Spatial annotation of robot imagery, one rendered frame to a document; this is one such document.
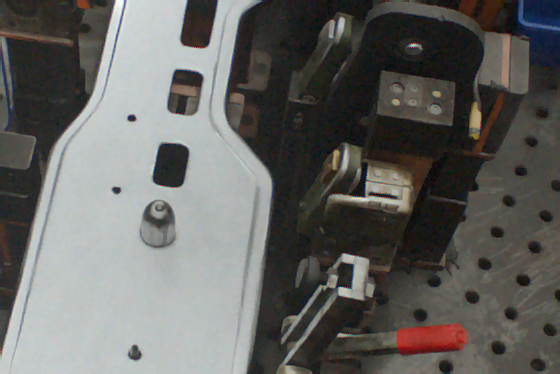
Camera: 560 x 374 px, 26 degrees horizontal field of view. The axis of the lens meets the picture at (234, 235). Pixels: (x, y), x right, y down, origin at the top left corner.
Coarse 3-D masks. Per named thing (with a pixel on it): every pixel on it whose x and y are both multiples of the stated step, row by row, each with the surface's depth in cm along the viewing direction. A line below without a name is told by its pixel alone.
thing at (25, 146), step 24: (0, 144) 121; (24, 144) 121; (0, 168) 120; (24, 168) 120; (0, 192) 124; (24, 192) 124; (0, 216) 128; (24, 216) 128; (0, 240) 135; (24, 240) 134; (0, 288) 144
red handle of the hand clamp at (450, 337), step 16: (352, 336) 102; (368, 336) 102; (384, 336) 101; (400, 336) 100; (416, 336) 99; (432, 336) 98; (448, 336) 98; (464, 336) 98; (288, 352) 105; (336, 352) 102; (352, 352) 102; (368, 352) 101; (384, 352) 101; (400, 352) 100; (416, 352) 99; (432, 352) 99
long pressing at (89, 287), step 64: (128, 0) 129; (256, 0) 130; (128, 64) 126; (192, 64) 126; (128, 128) 122; (192, 128) 122; (64, 192) 118; (128, 192) 118; (192, 192) 119; (256, 192) 120; (64, 256) 115; (128, 256) 115; (192, 256) 116; (256, 256) 116; (64, 320) 112; (128, 320) 112; (192, 320) 113; (256, 320) 113
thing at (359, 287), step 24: (312, 264) 91; (336, 264) 93; (360, 264) 92; (312, 288) 92; (336, 288) 93; (360, 288) 91; (384, 288) 93; (312, 312) 100; (336, 312) 93; (288, 336) 105; (312, 336) 98; (288, 360) 103; (312, 360) 102
